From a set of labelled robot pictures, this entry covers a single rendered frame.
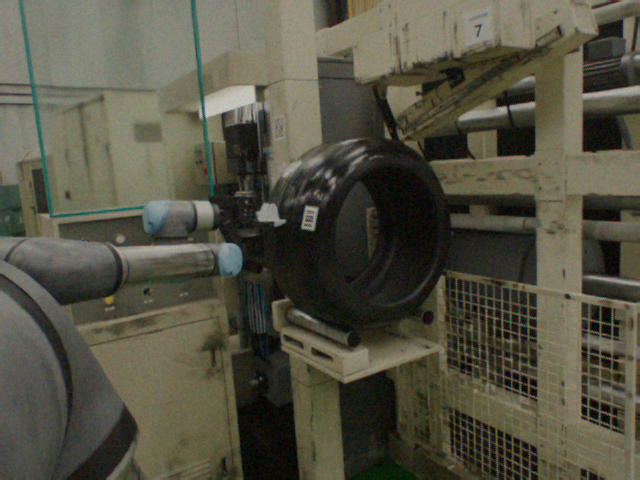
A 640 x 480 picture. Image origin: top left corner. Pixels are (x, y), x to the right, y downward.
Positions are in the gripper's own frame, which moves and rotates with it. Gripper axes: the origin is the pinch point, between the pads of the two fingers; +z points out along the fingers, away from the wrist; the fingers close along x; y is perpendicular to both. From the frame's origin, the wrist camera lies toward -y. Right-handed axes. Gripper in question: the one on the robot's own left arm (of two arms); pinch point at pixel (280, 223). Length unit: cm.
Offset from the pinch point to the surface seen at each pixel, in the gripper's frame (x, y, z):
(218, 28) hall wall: 976, 351, 374
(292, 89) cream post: 27, 41, 18
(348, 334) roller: -10.0, -29.8, 16.1
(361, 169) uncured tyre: -11.4, 14.9, 17.7
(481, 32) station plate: -29, 50, 41
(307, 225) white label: -9.6, 0.2, 2.4
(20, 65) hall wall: 909, 206, -4
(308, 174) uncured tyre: -3.4, 13.3, 6.2
